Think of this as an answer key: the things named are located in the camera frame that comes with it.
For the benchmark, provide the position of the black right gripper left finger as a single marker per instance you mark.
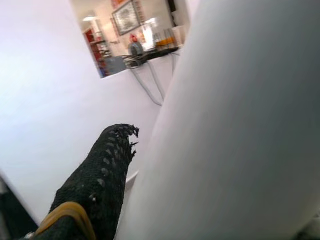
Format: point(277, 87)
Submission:
point(95, 180)

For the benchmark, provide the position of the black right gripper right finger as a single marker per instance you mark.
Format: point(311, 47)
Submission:
point(311, 233)

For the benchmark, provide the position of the white plastic table leg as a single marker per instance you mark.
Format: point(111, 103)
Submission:
point(225, 125)

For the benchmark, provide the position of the yellow rubber band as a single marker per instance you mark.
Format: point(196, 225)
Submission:
point(70, 206)

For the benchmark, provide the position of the grey box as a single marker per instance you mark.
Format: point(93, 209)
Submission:
point(115, 65)

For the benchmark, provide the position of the grey round appliance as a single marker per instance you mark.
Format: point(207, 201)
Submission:
point(135, 48)

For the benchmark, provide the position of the black counter shelf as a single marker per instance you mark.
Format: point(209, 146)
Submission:
point(160, 53)

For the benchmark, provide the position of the red storage shelf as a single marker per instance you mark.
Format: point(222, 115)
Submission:
point(90, 37)

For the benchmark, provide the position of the glass jar orange liquid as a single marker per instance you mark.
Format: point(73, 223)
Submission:
point(163, 41)

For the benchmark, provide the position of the framed wall picture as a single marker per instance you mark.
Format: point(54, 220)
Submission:
point(126, 17)

